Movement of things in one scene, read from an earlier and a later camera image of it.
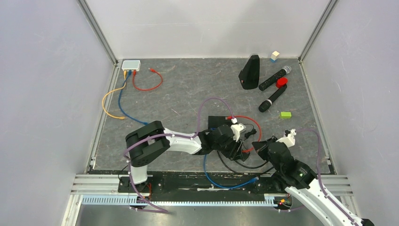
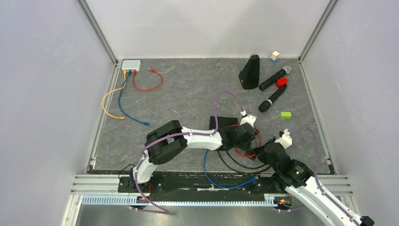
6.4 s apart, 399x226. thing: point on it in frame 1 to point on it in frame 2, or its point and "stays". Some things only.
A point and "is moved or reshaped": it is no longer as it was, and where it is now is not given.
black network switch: x=214 y=122 stays
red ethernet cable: x=231 y=117 is moved or reshaped
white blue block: x=274 y=56 stays
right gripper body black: x=262 y=151 stays
